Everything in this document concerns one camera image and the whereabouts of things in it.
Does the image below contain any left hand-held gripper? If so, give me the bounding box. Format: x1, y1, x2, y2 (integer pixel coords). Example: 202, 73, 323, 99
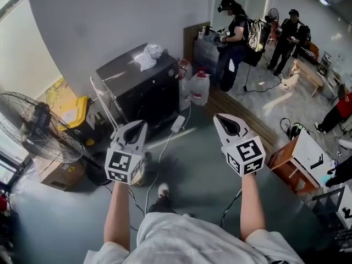
104, 120, 149, 186

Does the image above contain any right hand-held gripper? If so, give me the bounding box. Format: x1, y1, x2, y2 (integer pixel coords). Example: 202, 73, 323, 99
213, 113, 266, 178

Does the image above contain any person's left forearm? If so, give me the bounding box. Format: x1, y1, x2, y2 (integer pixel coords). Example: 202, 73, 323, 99
103, 180, 131, 252

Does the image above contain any person's right forearm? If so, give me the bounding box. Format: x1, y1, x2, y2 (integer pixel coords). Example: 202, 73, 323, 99
239, 172, 268, 242

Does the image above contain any wooden slatted floor board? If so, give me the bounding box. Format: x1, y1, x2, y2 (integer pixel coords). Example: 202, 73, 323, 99
203, 86, 279, 160

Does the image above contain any white power strip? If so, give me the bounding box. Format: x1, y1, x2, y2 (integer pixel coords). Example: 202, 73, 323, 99
170, 115, 186, 133

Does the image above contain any clear water jug red cap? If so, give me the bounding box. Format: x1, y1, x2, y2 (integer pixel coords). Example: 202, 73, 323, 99
177, 59, 194, 80
178, 77, 194, 113
189, 67, 212, 107

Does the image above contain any white tube drying rack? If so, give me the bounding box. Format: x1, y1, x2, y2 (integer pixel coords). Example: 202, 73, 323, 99
90, 76, 125, 133

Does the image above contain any yellow and black bin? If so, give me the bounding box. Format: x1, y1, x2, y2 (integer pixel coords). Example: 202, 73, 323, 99
56, 96, 97, 146

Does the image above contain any person's white shoe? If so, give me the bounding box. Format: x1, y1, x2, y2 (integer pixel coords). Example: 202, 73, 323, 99
157, 182, 171, 199

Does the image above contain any orange wooden table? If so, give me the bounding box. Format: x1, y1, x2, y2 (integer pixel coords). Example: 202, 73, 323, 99
268, 137, 317, 195

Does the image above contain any person's black trouser leg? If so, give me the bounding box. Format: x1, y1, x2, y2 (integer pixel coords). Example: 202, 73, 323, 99
144, 195, 179, 216

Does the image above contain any white crumpled cloth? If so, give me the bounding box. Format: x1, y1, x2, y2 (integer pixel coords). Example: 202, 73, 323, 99
134, 44, 163, 72

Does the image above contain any brown cardboard box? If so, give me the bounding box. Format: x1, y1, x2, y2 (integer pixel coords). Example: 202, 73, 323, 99
32, 155, 86, 193

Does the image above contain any light wooden bench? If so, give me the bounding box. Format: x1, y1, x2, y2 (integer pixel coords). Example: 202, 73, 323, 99
288, 59, 326, 99

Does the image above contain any large black floor fan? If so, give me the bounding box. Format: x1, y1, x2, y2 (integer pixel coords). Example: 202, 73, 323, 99
0, 91, 111, 187

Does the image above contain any person's light grey shirt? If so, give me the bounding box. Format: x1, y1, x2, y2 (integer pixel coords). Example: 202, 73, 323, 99
84, 212, 305, 264

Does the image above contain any black standing fan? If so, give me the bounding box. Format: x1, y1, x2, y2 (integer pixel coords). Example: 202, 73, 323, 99
264, 7, 280, 49

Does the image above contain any white cable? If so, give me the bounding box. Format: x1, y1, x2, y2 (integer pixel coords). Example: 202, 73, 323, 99
143, 100, 193, 218

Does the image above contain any black cable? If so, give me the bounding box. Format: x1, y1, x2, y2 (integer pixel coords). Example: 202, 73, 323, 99
219, 188, 244, 228

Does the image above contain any white panel with black handle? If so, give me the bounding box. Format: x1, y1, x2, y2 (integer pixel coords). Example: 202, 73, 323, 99
291, 129, 335, 188

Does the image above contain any brown wooden wall board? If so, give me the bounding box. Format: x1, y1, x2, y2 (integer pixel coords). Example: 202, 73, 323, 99
183, 21, 211, 65

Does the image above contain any black wire rack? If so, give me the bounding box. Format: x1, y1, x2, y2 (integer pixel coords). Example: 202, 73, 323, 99
317, 51, 332, 77

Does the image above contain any black metal frame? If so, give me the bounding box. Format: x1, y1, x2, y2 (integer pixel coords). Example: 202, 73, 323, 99
312, 187, 352, 254

